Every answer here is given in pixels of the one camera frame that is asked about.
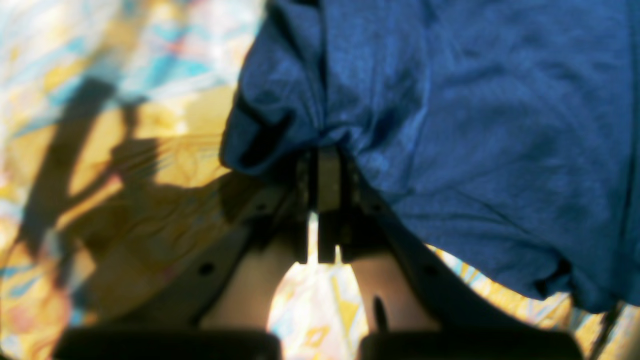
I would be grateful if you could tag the blue long-sleeve T-shirt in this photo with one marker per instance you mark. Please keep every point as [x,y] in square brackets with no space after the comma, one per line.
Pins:
[505,132]

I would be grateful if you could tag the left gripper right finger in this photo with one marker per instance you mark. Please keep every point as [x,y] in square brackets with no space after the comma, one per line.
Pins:
[417,308]

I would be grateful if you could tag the patterned tile tablecloth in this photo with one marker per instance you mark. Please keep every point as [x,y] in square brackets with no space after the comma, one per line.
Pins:
[116,112]

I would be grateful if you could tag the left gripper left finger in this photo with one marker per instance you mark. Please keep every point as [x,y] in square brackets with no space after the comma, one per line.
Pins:
[218,307]

